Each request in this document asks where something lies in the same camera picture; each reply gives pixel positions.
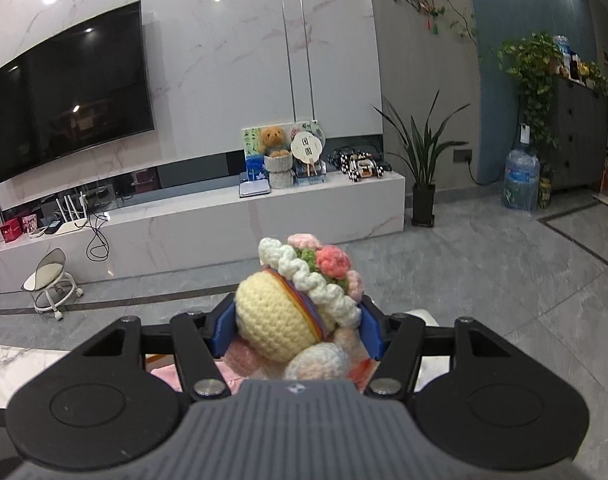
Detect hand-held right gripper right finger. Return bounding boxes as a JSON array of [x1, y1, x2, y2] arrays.
[[359, 294, 511, 402]]

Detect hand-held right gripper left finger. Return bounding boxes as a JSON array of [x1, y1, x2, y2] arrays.
[[84, 292, 238, 402]]

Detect crochet flower bouquet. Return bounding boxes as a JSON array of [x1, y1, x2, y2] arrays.
[[224, 232, 367, 381]]

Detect orange cardboard box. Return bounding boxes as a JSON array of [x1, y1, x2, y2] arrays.
[[144, 307, 453, 394]]

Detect pink card holder wallet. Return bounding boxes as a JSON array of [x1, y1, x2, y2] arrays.
[[148, 364, 245, 394]]

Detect white marble tv console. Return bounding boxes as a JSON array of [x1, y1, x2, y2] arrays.
[[0, 170, 407, 296]]

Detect white tablet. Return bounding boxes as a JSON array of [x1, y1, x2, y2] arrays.
[[238, 180, 273, 199]]

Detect tall potted plant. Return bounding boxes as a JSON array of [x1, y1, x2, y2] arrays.
[[372, 91, 473, 228]]

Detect checkered toy car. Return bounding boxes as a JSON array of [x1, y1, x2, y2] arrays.
[[327, 146, 393, 183]]

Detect blue tin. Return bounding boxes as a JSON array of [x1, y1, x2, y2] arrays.
[[294, 162, 329, 185]]

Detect green and blue painted card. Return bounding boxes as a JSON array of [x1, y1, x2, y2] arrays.
[[242, 127, 270, 181]]

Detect white router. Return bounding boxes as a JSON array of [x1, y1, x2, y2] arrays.
[[54, 187, 92, 236]]

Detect white swivel stool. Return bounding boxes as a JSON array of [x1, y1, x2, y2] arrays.
[[21, 247, 84, 322]]

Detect brown teddy bear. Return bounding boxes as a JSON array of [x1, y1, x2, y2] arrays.
[[260, 126, 290, 157]]

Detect round paper fan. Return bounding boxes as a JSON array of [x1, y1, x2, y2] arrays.
[[289, 119, 330, 176]]

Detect blue water jug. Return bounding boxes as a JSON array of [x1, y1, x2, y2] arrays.
[[501, 142, 541, 211]]

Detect red gift box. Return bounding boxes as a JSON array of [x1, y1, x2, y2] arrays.
[[0, 219, 24, 244]]

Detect black television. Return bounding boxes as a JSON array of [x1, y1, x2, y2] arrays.
[[0, 1, 157, 185]]

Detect dark grey cabinet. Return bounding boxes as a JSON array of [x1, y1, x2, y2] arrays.
[[551, 77, 608, 191]]

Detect trailing vine plant on cabinet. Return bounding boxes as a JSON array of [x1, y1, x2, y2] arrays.
[[494, 34, 608, 152]]

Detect black cables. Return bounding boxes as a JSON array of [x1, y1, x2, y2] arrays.
[[86, 210, 112, 264]]

